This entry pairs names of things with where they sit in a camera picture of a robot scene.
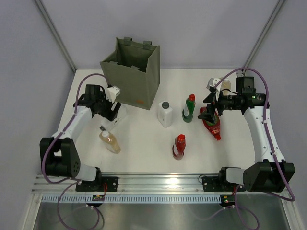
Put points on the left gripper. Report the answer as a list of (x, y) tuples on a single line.
[(110, 114)]

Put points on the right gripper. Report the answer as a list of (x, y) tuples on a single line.
[(209, 115)]

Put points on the red soap bottle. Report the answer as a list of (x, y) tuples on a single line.
[(213, 128), (179, 147)]

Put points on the green dish soap bottle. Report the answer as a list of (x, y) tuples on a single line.
[(187, 112)]

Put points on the clear amber perfume bottle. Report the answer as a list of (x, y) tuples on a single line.
[(110, 142)]

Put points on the beige soap bottle white cap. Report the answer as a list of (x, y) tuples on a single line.
[(226, 87)]

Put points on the white bottle dark cap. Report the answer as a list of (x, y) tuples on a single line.
[(164, 114)]

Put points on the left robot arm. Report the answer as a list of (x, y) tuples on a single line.
[(58, 153)]

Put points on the green canvas bag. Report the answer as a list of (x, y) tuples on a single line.
[(134, 68)]

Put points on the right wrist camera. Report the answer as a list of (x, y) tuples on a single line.
[(214, 86)]

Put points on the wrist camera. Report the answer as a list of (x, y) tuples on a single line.
[(112, 92), (214, 86)]

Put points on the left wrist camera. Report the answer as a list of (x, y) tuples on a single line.
[(112, 92)]

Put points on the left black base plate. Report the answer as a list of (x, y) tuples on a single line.
[(108, 183)]

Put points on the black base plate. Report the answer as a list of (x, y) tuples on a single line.
[(214, 184), (108, 183)]

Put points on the aluminium mounting rail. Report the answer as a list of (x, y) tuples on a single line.
[(156, 183)]

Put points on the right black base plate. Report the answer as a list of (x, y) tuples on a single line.
[(214, 184)]

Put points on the white slotted cable duct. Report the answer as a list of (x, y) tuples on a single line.
[(134, 198)]

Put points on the right frame post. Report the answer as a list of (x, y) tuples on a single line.
[(265, 30)]

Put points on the frame post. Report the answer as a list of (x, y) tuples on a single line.
[(52, 28), (265, 30)]

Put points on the left frame post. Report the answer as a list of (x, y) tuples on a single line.
[(52, 28)]

